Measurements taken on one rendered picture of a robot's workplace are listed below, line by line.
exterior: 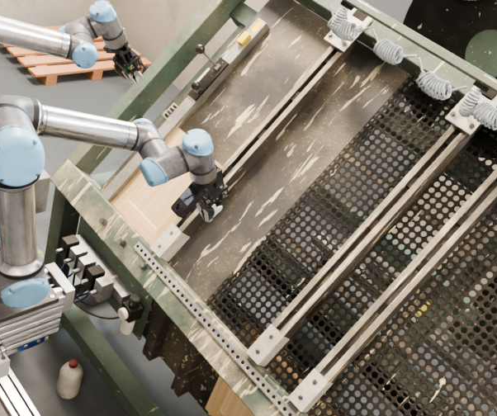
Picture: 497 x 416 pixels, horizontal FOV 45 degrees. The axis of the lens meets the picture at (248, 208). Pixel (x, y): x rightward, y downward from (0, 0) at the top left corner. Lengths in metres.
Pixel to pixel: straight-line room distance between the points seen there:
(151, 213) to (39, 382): 1.01
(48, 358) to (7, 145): 1.84
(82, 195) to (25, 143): 1.22
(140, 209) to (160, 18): 3.46
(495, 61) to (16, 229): 1.78
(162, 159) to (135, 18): 4.48
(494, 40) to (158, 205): 1.40
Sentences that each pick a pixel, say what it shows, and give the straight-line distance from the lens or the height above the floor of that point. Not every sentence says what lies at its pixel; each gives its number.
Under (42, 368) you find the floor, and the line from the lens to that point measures 2.99.
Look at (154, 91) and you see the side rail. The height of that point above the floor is 1.23.
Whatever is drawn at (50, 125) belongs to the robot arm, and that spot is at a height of 1.61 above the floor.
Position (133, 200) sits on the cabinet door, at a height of 0.94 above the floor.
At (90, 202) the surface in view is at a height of 0.87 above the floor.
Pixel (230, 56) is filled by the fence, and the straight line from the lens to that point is 2.46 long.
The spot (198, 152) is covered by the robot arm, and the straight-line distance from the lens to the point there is 1.53.
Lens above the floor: 2.40
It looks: 34 degrees down
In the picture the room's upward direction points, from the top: 21 degrees clockwise
